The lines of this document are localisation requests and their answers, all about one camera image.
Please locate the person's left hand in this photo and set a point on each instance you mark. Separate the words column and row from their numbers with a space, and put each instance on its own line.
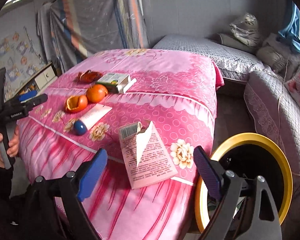
column 13, row 142

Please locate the white hanging cloth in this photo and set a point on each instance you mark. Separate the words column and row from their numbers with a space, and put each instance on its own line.
column 43, row 30

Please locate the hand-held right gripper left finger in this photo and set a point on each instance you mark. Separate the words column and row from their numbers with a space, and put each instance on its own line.
column 92, row 175

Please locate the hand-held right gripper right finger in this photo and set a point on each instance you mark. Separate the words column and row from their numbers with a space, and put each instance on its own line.
column 207, row 175

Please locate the orange brown plastic wrapper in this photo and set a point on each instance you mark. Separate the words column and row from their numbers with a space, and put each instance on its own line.
column 88, row 77

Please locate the tiger plush in plastic bag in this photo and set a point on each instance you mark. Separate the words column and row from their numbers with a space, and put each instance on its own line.
column 247, row 30

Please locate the white low cabinet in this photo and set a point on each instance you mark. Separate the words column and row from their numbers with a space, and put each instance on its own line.
column 46, row 76

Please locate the striped grey cloth cover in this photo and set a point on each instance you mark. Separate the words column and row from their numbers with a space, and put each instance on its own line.
column 102, row 17

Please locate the grey quilted sofa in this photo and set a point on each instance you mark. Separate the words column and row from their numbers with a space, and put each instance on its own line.
column 190, row 47

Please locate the grey bolster pillow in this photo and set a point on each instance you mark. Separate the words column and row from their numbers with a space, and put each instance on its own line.
column 230, row 41

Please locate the white tube with blue cap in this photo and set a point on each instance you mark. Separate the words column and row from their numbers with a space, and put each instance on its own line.
column 95, row 116

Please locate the person's left forearm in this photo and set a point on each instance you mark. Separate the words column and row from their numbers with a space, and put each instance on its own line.
column 0, row 180

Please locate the blue curtain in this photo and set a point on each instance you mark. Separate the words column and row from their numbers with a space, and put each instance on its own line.
column 295, row 25

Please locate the grey cushion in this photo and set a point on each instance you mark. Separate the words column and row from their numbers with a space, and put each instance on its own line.
column 272, row 55

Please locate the orange peel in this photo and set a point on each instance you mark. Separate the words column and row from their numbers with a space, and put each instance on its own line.
column 81, row 103

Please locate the orange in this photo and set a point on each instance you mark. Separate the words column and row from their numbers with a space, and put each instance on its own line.
column 96, row 93

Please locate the cartoon printed wall cloth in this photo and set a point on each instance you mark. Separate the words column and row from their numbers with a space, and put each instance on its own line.
column 17, row 52

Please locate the torn pink paper packet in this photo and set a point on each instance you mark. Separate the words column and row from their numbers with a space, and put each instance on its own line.
column 152, row 160

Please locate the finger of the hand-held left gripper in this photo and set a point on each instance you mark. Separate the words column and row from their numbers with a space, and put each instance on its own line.
column 28, row 95
column 36, row 100

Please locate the green white small box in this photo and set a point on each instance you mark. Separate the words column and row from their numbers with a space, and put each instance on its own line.
column 112, row 80

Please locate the yellow rimmed black trash bin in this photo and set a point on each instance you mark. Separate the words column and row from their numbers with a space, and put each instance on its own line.
column 252, row 160

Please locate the pink floral blanket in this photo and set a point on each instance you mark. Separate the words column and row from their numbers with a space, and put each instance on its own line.
column 165, row 100

